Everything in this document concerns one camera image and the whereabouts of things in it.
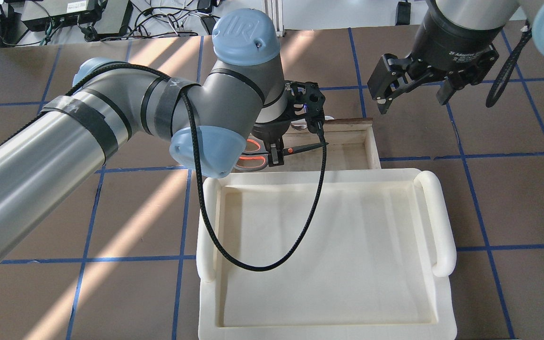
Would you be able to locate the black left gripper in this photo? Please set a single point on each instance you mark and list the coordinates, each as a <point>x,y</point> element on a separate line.
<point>268,131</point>

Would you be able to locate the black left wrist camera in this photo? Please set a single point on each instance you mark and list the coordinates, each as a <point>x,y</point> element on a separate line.
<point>309,102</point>

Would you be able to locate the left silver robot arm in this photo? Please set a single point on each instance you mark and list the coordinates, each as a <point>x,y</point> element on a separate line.
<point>206,125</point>

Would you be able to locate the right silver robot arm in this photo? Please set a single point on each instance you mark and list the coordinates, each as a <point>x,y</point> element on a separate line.
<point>490,14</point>

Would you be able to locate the black power adapter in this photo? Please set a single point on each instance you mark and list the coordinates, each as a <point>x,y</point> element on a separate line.
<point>403,13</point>

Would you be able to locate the dark wooden drawer box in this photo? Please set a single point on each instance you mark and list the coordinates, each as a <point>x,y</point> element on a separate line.
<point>351,146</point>

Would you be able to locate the aluminium frame post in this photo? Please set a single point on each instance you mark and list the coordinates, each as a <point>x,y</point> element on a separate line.
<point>274,10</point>

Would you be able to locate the cream plastic tray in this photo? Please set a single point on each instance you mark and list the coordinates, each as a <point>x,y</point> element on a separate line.
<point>374,265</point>

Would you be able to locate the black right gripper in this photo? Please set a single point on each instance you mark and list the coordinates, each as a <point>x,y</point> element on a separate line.
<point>446,38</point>

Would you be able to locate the red handled scissors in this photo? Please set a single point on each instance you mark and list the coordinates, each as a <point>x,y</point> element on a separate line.
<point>256,151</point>

